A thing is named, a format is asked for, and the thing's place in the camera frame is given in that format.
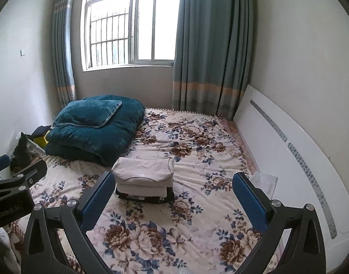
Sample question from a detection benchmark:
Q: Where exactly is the beige long-sleeve shirt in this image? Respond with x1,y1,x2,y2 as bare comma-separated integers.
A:
111,157,175,187

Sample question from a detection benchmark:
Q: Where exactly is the dark clothes pile at bedside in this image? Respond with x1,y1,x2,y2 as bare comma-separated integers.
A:
10,133,33,173

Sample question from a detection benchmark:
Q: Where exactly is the yellow box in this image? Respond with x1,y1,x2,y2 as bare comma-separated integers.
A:
32,130,50,149

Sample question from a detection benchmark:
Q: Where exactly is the white cloth by headboard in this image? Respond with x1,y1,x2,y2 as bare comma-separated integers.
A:
249,171,278,200

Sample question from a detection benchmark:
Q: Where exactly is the folded teal velvet quilt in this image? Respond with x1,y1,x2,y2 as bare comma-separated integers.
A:
45,95,145,166

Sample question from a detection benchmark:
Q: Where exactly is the floral bed blanket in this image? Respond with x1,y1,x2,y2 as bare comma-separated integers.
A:
8,108,281,274

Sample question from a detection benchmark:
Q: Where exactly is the teal velvet pillow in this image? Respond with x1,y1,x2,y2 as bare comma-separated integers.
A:
53,99,122,128

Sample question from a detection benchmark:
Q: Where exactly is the white headboard panel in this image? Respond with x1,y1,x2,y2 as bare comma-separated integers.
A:
233,85,349,272

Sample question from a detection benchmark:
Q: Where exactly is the left teal curtain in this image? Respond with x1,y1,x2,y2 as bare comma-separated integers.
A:
52,0,77,108

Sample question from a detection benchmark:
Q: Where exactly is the teal curtain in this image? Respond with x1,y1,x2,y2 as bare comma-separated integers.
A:
172,0,254,120
52,0,77,108

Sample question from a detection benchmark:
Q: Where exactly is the window with metal bars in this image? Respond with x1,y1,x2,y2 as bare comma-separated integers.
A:
81,0,180,71

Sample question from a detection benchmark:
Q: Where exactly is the right teal curtain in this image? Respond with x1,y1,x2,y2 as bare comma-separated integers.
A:
172,0,254,120

